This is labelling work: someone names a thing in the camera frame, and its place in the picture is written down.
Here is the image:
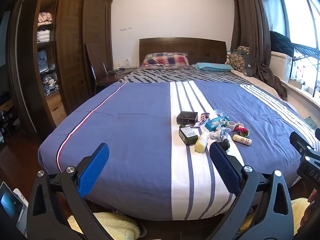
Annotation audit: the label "black metal rack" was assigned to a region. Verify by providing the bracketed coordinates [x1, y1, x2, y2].
[290, 42, 320, 98]

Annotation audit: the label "pile of mixed clothes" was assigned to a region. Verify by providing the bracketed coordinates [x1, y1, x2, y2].
[44, 72, 59, 95]

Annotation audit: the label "white charger cable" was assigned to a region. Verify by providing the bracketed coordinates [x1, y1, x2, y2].
[107, 65, 128, 77]

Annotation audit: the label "wooden nightstand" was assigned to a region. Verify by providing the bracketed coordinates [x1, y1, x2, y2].
[96, 67, 137, 88]

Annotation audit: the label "window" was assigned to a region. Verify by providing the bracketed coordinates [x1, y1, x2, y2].
[282, 0, 320, 50]

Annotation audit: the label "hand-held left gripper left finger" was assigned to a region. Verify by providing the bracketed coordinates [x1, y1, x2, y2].
[26, 142, 110, 240]

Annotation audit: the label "clear plastic wrapper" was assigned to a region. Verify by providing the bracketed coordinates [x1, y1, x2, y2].
[214, 109, 229, 120]

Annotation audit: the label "plaid pillow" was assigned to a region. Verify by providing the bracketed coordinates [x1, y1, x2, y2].
[140, 52, 189, 70]

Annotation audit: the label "black jacket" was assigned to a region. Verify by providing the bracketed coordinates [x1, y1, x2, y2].
[269, 31, 294, 58]

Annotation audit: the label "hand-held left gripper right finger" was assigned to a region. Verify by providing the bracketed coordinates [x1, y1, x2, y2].
[209, 142, 295, 240]

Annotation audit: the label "dark chair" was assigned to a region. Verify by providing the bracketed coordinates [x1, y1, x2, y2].
[85, 42, 112, 94]

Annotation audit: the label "blue white cloth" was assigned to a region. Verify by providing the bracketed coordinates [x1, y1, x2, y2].
[209, 126, 232, 142]

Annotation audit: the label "dark wooden wardrobe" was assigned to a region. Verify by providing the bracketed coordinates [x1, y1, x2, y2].
[9, 0, 114, 138]

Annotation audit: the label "bed with blue striped cover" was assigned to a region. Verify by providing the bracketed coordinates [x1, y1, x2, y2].
[38, 80, 320, 222]

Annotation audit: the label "black box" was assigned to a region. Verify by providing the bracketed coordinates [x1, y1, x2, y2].
[176, 111, 198, 125]

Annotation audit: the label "large pale yellow bottle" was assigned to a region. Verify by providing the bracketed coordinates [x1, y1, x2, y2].
[194, 131, 209, 152]

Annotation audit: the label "red green knitted toy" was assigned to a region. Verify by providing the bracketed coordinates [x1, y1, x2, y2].
[235, 122, 250, 137]

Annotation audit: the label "white tablet device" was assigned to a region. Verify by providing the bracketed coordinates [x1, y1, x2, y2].
[0, 182, 28, 230]

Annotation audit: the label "person's right hand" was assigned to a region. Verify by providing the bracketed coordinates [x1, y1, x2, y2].
[301, 187, 320, 228]

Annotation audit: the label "grey patterned bed sheet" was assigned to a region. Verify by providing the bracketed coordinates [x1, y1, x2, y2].
[117, 69, 253, 85]

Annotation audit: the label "brown snack wrapper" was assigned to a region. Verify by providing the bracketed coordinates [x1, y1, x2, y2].
[194, 113, 210, 128]

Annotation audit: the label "light blue folded towel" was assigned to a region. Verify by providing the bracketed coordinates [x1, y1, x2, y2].
[37, 49, 49, 73]

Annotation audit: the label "pink folded clothes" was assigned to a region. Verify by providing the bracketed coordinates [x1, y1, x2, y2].
[37, 12, 53, 27]

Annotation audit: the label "dark green cloth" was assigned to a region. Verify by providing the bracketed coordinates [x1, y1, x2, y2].
[304, 116, 319, 133]

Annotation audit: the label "white storage box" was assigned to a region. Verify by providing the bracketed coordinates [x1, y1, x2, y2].
[270, 51, 293, 82]

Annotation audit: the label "patterned backpack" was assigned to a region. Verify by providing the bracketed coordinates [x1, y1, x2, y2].
[225, 46, 254, 77]

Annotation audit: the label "teal pillow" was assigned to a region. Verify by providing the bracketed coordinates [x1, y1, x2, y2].
[191, 62, 234, 72]

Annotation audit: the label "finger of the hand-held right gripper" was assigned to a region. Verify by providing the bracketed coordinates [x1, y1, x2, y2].
[289, 131, 320, 155]

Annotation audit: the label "dark green labelled box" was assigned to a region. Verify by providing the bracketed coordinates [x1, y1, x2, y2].
[179, 126, 198, 145]

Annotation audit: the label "white striped folded clothes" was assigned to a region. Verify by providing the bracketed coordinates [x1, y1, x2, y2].
[37, 30, 51, 42]

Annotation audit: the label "dark wooden headboard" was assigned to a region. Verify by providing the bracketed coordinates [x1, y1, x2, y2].
[139, 37, 227, 68]

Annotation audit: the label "brown curtain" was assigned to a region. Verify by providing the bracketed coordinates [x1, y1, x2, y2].
[230, 0, 288, 102]

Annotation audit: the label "blue wipes packet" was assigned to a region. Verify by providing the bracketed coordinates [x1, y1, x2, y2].
[205, 116, 230, 131]

